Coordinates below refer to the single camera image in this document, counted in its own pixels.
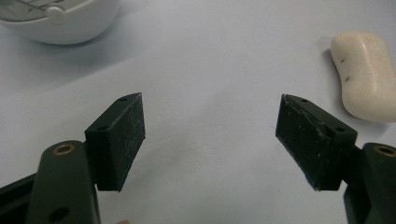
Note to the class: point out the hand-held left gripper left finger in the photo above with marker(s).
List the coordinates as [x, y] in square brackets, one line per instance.
[115, 143]

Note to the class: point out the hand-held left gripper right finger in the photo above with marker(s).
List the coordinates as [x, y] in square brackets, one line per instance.
[314, 140]

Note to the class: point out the cream soap bar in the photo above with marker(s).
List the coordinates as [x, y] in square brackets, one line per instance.
[367, 77]

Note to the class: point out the white soap dish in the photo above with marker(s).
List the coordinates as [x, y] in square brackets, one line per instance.
[59, 21]

